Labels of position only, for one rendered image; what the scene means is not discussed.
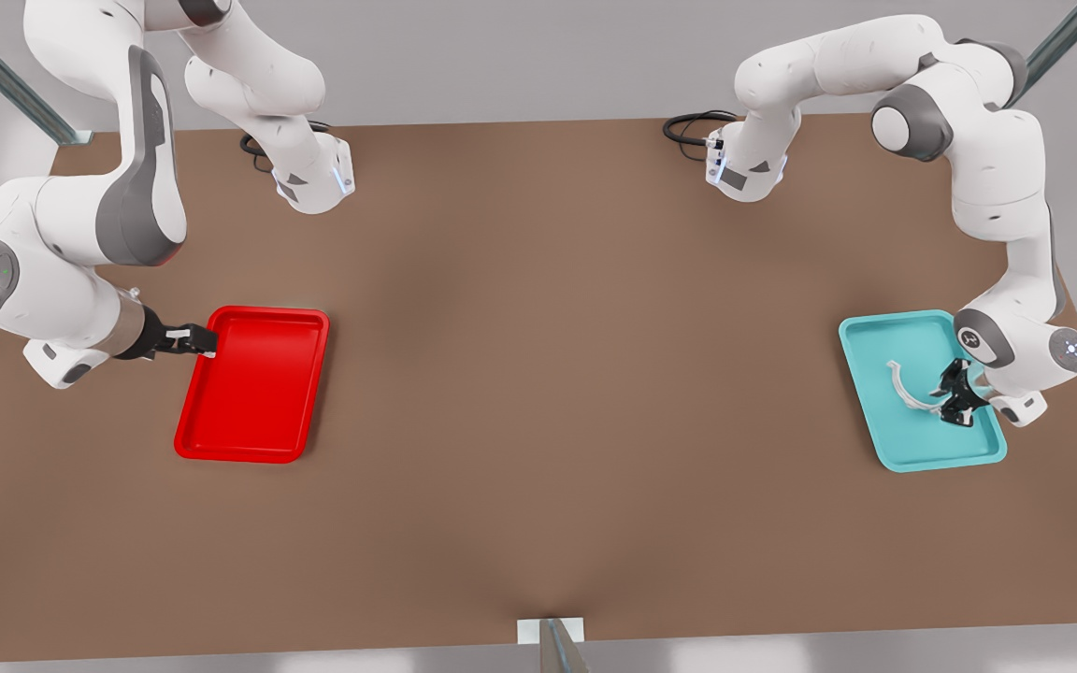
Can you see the teal plastic tray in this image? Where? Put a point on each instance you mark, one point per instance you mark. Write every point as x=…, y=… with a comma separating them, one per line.
x=917, y=439

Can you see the white drainage pipe clamp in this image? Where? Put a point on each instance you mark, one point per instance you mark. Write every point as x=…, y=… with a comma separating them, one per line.
x=908, y=388

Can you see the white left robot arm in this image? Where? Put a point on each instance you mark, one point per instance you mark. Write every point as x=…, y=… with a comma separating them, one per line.
x=997, y=168

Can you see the red plastic tray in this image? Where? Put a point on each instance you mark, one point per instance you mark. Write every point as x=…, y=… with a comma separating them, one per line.
x=253, y=383

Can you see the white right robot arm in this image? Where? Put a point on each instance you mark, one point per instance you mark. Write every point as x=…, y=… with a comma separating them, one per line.
x=52, y=234

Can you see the silver frame post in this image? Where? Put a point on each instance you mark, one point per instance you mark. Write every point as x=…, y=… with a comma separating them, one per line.
x=1057, y=42
x=557, y=645
x=6, y=79

